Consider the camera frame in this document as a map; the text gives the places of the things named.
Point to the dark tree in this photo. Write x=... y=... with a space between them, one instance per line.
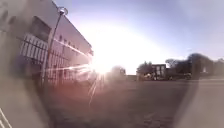
x=144 y=69

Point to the small distant building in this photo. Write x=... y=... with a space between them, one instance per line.
x=159 y=71

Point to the large pale building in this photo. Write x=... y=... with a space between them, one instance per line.
x=63 y=36

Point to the street lamp pole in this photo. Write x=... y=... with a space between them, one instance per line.
x=50 y=50

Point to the metal bar fence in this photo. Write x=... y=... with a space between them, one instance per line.
x=36 y=53

